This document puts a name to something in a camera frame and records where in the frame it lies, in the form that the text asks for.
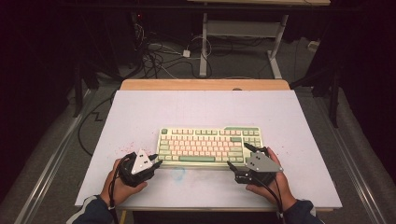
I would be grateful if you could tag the white floor box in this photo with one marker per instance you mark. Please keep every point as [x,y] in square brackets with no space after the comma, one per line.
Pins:
[313,45]

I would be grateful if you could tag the white metal desk frame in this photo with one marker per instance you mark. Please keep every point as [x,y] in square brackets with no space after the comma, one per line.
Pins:
[203,46]

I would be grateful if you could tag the wooden table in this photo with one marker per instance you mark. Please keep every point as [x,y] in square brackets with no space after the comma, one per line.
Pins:
[202,84]

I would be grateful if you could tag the white table board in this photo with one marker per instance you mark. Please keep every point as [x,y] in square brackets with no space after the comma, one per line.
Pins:
[205,109]

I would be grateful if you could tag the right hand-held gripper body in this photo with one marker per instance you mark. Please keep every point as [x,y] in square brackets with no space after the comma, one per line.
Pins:
[263,165]

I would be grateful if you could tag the person's left hand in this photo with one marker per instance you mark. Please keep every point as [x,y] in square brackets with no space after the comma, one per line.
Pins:
[116,189]

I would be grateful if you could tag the metal floor rail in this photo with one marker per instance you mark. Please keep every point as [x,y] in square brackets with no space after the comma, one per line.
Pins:
[351,161]
[53,161]

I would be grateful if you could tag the black stand leg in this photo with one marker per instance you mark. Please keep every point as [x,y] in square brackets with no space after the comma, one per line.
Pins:
[77,93]

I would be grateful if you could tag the white power adapter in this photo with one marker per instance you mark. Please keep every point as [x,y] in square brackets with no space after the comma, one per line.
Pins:
[186,53]

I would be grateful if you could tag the person's right hand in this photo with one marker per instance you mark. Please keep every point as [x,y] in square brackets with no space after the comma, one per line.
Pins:
[281,189]

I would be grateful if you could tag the cream and green keyboard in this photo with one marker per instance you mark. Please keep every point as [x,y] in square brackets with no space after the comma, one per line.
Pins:
[199,146]

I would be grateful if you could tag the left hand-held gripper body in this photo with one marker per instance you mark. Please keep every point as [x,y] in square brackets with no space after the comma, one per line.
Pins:
[138,168]

